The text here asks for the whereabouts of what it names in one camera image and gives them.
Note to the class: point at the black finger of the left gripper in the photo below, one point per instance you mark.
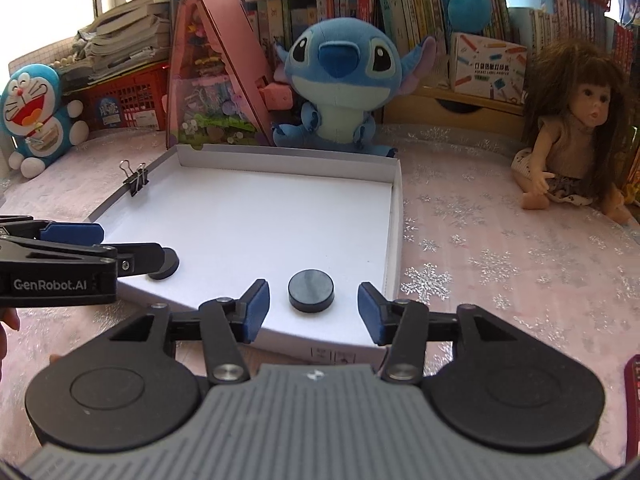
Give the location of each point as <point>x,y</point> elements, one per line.
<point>134,258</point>

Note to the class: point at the brown haired baby doll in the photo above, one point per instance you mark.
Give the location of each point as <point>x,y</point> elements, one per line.
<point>575,110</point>

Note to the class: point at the pink triangular toy house box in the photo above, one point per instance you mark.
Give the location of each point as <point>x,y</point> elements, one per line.
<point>219,79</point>

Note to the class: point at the wooden drawer shelf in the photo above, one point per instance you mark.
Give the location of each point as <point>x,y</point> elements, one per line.
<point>445,108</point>

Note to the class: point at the dark red box at edge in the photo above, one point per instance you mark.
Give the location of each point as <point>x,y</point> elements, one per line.
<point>632,395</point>

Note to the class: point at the black round puck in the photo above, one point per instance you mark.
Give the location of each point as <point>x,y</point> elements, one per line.
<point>311,291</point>
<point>169,266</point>

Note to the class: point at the operator left hand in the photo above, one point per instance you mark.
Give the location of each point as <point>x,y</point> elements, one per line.
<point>9,320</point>

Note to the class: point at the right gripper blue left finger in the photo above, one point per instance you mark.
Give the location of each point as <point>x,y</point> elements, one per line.
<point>222,324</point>

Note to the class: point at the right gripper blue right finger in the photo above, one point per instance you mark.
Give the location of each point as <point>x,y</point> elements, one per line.
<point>404,327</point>

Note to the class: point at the white shallow cardboard box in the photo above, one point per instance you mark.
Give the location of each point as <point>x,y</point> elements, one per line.
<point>234,214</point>

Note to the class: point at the black binder clip on box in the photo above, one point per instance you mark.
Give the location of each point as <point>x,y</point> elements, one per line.
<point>135,179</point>

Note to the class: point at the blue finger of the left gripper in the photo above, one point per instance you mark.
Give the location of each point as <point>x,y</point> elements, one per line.
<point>74,233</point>

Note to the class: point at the blue round plush ball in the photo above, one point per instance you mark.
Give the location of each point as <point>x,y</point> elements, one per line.
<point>470,16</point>

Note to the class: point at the row of books on shelf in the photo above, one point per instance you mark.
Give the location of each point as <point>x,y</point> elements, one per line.
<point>534,24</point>

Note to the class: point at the white pencil pattern box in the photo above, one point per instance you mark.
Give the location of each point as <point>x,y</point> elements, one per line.
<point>487,68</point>

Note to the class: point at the blue Doraemon plush toy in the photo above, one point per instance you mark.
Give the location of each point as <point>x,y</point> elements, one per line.
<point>42,127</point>

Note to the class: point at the stack of grey books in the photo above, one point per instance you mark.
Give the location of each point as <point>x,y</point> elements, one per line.
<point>134,34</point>

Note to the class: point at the blue Stitch plush toy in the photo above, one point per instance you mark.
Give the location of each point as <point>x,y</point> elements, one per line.
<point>345,69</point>

